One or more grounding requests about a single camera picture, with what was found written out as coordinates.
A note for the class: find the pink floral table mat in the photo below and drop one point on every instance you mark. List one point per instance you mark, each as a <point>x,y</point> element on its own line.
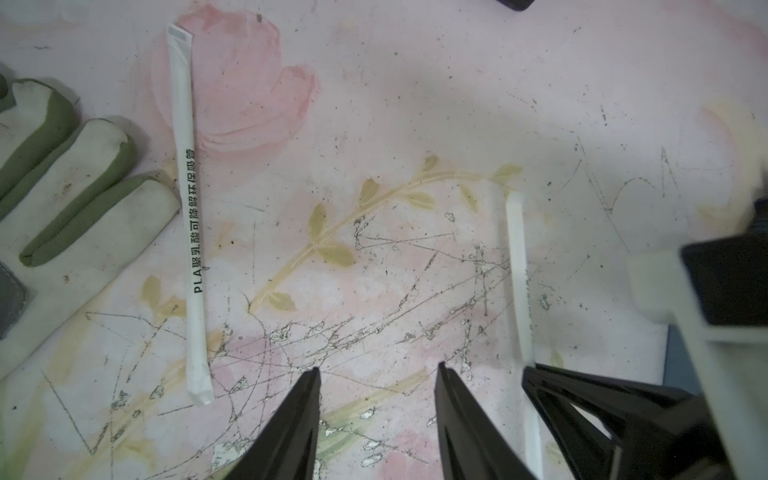
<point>355,161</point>

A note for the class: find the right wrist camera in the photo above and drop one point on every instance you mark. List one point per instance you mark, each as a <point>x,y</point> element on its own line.
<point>715,292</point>

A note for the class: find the blue plastic storage tray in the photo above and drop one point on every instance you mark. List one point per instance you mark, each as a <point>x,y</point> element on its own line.
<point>679,371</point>

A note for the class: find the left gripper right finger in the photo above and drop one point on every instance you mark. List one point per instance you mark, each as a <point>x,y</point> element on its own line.
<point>470,445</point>

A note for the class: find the white straw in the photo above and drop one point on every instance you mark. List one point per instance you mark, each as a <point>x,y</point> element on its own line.
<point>522,316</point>
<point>198,377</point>

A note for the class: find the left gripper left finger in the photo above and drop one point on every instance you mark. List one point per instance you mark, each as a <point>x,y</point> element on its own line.
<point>286,447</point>

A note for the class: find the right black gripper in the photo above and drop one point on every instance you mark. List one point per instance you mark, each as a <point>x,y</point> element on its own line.
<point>673,437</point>

